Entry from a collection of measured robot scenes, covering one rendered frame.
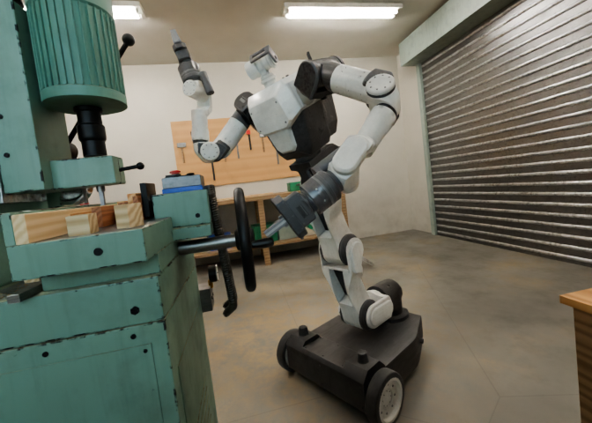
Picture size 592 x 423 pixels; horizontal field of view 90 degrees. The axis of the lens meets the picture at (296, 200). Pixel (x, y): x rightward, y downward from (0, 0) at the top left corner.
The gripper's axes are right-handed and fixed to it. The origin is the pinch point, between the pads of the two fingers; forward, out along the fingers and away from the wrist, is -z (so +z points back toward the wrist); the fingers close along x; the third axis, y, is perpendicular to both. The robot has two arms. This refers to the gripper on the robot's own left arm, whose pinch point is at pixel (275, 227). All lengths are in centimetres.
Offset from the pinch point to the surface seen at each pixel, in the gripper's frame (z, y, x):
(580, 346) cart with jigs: 48, 4, -81
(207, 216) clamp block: -12.0, -6.9, 12.3
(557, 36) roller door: 273, -124, -36
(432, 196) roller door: 205, -295, -143
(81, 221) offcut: -26.9, 14.0, 24.4
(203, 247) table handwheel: -18.0, -9.3, 6.4
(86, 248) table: -28.0, 16.4, 19.7
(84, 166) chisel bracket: -27.1, -6.3, 39.5
